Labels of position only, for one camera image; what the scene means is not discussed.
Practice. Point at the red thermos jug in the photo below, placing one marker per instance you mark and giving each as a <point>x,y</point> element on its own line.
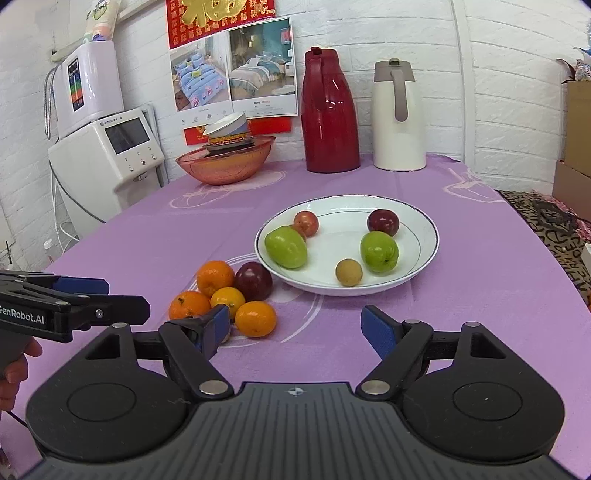
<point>328,115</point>

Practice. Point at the white wall-mounted purifier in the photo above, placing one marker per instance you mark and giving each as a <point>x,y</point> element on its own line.
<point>86,86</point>

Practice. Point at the front large orange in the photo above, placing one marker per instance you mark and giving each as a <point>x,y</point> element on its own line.
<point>188,304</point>

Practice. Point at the back large orange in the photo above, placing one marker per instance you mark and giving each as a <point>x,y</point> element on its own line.
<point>214,275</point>

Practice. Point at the flat cardboard box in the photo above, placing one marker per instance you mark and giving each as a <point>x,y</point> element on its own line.
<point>572,188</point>

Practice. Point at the white water dispenser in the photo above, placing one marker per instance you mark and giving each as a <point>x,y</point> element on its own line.
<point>108,166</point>

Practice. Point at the patterned brown cloth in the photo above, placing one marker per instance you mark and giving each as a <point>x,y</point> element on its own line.
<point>562,231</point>

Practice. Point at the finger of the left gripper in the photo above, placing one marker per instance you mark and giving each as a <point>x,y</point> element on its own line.
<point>104,310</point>
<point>47,287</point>

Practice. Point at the green apple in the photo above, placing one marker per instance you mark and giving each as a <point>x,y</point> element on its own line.
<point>286,247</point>
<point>379,252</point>

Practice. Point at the large orange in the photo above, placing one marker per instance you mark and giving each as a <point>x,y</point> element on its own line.
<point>214,275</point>
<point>188,304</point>

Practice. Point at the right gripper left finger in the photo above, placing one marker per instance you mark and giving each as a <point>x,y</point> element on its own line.
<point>188,346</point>

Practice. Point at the orange glass bowl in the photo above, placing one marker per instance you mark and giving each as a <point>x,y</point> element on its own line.
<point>227,167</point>

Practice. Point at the red fu wall poster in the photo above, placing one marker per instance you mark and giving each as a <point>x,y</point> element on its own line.
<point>191,20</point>

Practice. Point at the white ceramic plate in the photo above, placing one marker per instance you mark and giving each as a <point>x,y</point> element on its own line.
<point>343,222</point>

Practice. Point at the stacked patterned bowls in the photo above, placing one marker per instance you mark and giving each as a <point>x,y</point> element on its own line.
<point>228,133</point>

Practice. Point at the small orange citrus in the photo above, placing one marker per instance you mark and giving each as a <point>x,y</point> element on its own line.
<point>255,319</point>

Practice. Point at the dark plum near plate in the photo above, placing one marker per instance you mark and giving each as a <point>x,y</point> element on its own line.
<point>254,281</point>

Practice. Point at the white thermos jug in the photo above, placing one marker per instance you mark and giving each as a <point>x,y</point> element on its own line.
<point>398,123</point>

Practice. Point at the large cardboard box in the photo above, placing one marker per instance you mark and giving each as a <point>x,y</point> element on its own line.
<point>578,127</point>

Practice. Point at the person's left hand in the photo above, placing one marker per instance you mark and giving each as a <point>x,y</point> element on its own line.
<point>15,374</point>

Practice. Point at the bedding calendar poster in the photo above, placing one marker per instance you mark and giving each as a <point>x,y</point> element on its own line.
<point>249,70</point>

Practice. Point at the purple tablecloth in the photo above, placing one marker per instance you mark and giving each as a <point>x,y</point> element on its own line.
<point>506,393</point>

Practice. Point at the brown kiwi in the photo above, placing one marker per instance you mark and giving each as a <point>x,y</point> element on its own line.
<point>349,272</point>
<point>227,336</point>

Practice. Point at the yellow-orange small citrus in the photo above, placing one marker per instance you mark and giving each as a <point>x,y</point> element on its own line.
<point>230,297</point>

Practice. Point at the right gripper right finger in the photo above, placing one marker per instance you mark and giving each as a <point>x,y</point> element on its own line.
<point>402,348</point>

